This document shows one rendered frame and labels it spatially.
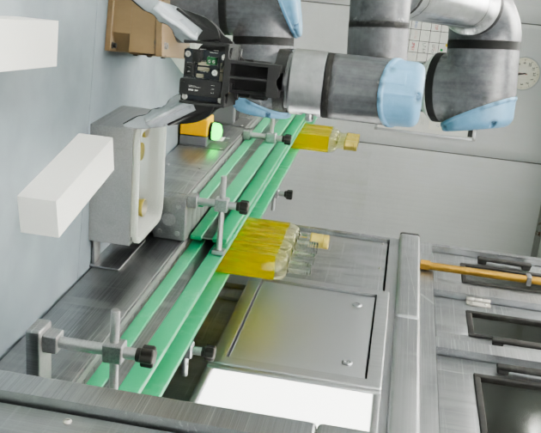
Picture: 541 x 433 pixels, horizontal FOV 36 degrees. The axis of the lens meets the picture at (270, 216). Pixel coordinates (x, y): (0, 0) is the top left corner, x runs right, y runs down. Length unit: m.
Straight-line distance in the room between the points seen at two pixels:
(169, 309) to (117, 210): 0.21
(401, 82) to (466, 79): 0.45
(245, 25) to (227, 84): 0.64
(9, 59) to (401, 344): 1.08
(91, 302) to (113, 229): 0.16
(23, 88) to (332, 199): 6.79
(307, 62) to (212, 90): 0.11
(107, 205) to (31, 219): 0.29
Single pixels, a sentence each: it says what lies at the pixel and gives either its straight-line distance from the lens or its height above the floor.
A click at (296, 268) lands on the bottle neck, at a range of 1.81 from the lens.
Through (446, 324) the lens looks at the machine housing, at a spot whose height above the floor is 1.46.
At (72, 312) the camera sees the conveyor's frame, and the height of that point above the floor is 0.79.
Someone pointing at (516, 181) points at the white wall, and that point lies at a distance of 7.91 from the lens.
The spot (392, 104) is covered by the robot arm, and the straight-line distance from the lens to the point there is 0.94.
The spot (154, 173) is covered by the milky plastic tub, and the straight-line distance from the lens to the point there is 1.68.
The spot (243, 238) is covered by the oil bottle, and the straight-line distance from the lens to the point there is 1.87.
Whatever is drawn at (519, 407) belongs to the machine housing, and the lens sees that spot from 1.78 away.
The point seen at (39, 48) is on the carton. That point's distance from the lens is 1.15.
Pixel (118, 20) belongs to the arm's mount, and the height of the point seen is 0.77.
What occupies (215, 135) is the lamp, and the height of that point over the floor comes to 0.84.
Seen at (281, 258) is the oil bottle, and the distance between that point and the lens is 1.80.
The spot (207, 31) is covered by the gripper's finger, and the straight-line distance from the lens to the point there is 1.01.
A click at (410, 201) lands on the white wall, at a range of 7.91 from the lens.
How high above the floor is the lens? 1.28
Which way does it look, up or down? 7 degrees down
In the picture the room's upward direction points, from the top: 98 degrees clockwise
